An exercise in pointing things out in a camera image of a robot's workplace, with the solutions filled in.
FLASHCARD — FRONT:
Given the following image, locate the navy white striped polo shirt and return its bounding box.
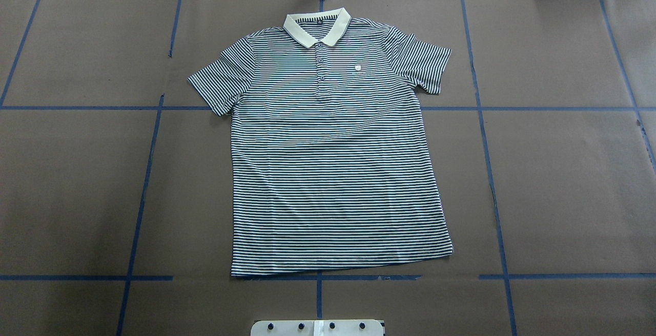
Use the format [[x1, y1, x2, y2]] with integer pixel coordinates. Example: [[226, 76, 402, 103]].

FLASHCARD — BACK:
[[188, 8, 453, 278]]

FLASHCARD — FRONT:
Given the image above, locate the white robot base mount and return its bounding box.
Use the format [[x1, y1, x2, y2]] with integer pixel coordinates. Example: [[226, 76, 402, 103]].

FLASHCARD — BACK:
[[250, 319, 386, 335]]

